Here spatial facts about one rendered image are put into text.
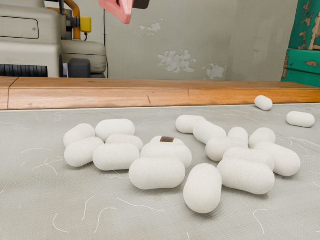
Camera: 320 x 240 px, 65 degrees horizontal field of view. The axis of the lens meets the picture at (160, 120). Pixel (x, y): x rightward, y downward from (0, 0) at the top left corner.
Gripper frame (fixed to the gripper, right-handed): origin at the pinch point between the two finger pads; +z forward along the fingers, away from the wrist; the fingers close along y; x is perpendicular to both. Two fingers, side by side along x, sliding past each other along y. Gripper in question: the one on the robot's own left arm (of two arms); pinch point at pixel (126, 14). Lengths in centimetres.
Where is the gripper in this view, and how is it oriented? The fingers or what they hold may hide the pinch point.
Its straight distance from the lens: 32.0
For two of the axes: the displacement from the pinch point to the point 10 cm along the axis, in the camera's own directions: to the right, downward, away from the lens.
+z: 2.2, 8.5, -4.8
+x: -2.9, 5.3, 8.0
